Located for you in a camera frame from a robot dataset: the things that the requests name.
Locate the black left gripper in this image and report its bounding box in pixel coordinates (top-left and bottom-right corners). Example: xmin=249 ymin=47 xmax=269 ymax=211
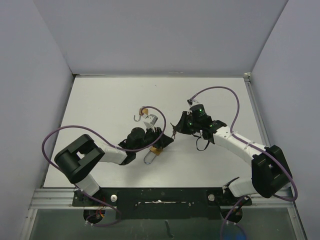
xmin=134 ymin=125 xmax=173 ymax=153

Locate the silver key bunch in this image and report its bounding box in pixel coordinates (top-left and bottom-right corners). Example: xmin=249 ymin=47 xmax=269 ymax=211
xmin=170 ymin=123 xmax=177 ymax=140

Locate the large brass padlock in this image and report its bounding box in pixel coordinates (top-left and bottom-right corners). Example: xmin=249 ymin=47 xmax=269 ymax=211
xmin=143 ymin=146 xmax=163 ymax=165

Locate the small brass padlock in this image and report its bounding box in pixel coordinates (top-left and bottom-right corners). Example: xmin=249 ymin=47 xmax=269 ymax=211
xmin=133 ymin=106 xmax=150 ymax=122

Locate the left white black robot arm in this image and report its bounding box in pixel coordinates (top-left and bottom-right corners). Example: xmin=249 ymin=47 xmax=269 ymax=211
xmin=54 ymin=127 xmax=174 ymax=206

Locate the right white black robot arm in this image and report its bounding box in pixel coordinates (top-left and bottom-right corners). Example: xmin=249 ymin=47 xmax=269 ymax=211
xmin=172 ymin=104 xmax=292 ymax=205

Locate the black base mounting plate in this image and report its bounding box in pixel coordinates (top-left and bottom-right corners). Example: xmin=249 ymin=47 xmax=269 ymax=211
xmin=72 ymin=187 xmax=252 ymax=223

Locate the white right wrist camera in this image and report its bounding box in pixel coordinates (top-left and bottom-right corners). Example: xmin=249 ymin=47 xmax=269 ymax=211
xmin=187 ymin=98 xmax=200 ymax=108

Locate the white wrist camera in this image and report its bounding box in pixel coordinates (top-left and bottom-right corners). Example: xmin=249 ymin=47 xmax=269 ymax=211
xmin=187 ymin=98 xmax=200 ymax=108
xmin=142 ymin=114 xmax=158 ymax=132

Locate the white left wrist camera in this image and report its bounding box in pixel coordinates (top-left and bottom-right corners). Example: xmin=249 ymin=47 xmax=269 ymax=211
xmin=142 ymin=114 xmax=158 ymax=132

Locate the black loop wire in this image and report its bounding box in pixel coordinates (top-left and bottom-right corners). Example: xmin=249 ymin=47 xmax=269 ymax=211
xmin=195 ymin=133 xmax=211 ymax=152

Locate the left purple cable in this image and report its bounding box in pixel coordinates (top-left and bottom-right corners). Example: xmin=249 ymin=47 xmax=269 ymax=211
xmin=41 ymin=106 xmax=167 ymax=227

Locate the purple cable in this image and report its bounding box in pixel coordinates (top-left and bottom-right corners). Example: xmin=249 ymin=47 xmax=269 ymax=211
xmin=187 ymin=86 xmax=300 ymax=240
xmin=41 ymin=106 xmax=167 ymax=227

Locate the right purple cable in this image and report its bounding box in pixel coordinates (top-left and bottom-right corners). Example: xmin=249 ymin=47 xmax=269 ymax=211
xmin=187 ymin=86 xmax=300 ymax=240

